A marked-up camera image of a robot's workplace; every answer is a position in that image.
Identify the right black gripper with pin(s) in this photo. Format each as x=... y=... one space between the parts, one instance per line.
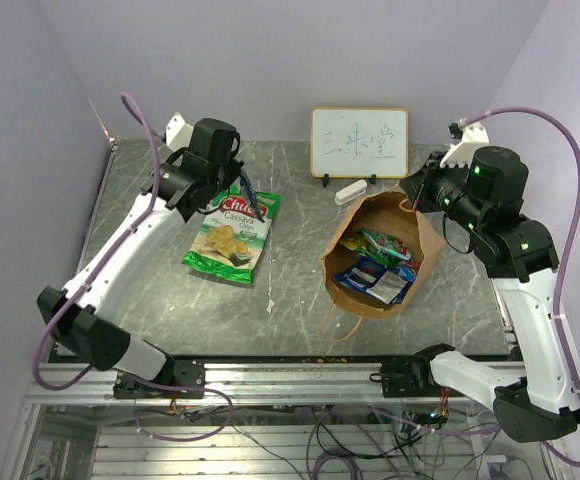
x=418 y=186

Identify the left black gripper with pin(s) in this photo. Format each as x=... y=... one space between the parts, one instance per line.
x=234 y=168

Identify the brown paper bag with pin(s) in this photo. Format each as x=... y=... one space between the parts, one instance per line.
x=388 y=212

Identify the green cassava chips bag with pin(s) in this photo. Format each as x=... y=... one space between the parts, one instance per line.
x=232 y=238

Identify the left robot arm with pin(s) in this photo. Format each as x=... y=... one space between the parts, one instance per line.
x=79 y=316

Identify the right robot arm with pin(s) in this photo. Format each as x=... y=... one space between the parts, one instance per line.
x=485 y=198

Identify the white whiteboard eraser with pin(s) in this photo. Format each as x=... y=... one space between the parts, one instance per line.
x=350 y=192

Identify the teal green snack packet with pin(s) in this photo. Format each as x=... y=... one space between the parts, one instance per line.
x=386 y=249

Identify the green yellow snack packet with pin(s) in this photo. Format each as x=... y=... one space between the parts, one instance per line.
x=355 y=242

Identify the small blue biscuit packet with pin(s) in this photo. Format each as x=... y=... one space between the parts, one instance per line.
x=392 y=284

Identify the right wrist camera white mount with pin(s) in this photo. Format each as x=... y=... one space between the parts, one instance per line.
x=470 y=138

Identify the small whiteboard yellow frame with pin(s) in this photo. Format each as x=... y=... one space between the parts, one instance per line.
x=359 y=143

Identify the aluminium rail frame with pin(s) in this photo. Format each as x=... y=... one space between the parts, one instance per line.
x=275 y=418

